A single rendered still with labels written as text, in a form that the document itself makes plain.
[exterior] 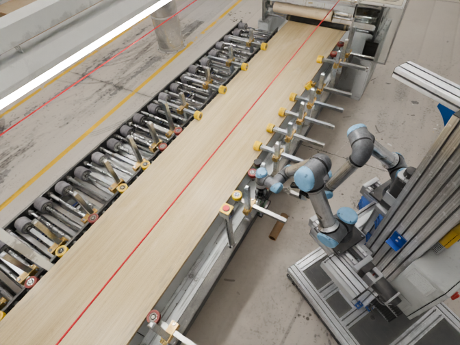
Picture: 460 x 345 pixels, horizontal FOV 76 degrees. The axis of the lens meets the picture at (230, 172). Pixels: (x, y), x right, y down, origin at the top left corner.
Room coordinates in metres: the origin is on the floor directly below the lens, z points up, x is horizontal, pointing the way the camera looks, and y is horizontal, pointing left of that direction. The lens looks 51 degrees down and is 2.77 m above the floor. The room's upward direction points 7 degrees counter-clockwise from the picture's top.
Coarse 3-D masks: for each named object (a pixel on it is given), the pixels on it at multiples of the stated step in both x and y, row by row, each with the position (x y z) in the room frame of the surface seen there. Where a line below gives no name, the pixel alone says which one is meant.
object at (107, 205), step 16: (272, 32) 3.87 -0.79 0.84; (192, 64) 3.33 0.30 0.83; (192, 96) 2.87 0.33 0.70; (208, 96) 2.97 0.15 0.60; (176, 112) 2.61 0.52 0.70; (128, 144) 2.16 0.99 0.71; (144, 144) 2.14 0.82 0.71; (80, 160) 1.90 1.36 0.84; (64, 176) 1.73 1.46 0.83; (128, 176) 1.75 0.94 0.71; (32, 208) 1.44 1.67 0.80; (64, 208) 1.55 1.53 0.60; (80, 208) 1.53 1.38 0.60; (64, 224) 1.38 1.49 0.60; (48, 256) 1.09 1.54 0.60; (16, 272) 0.93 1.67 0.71
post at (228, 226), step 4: (228, 220) 0.94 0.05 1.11; (228, 224) 0.94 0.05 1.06; (228, 228) 0.95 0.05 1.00; (232, 228) 0.96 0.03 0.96; (228, 232) 0.95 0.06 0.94; (232, 232) 0.96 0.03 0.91; (228, 236) 0.95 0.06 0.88; (232, 236) 0.95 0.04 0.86; (228, 240) 0.96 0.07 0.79; (232, 240) 0.95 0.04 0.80; (228, 244) 0.96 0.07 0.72; (232, 244) 0.94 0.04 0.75
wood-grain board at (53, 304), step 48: (288, 48) 3.32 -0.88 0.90; (240, 96) 2.49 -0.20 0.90; (288, 96) 2.41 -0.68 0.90; (192, 144) 1.87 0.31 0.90; (240, 144) 1.80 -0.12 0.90; (144, 192) 1.40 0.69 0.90; (192, 192) 1.34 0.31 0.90; (96, 240) 1.02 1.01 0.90; (144, 240) 0.98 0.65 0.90; (192, 240) 0.94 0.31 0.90; (48, 288) 0.71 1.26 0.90; (96, 288) 0.68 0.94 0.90; (144, 288) 0.64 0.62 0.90; (0, 336) 0.46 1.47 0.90; (48, 336) 0.43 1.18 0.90; (96, 336) 0.40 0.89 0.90
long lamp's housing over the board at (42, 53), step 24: (120, 0) 1.13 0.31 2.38; (144, 0) 1.18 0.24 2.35; (72, 24) 0.98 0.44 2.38; (96, 24) 1.00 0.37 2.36; (120, 24) 1.06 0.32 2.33; (24, 48) 0.85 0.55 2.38; (48, 48) 0.86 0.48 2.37; (72, 48) 0.89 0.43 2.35; (0, 72) 0.74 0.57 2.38; (24, 72) 0.77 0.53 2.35; (0, 96) 0.69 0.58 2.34
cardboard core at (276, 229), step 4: (284, 216) 1.50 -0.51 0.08; (276, 224) 1.43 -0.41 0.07; (280, 224) 1.42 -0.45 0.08; (276, 228) 1.38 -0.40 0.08; (280, 228) 1.38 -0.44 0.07; (272, 232) 1.34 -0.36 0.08; (276, 232) 1.33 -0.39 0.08; (268, 236) 1.32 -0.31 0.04; (272, 236) 1.29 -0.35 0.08; (276, 236) 1.29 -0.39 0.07
